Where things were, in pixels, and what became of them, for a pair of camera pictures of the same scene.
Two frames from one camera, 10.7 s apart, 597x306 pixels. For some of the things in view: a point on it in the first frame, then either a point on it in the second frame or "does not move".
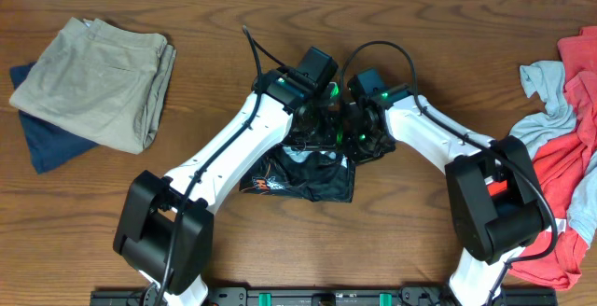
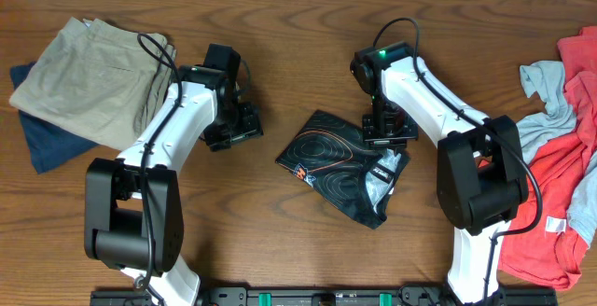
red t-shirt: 561,162 does not move
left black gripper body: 319,133 -> 242,123
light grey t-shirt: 548,78 does not move
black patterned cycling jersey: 312,172 -> 353,179
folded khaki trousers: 99,82 does not move
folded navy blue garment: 49,147 does not move
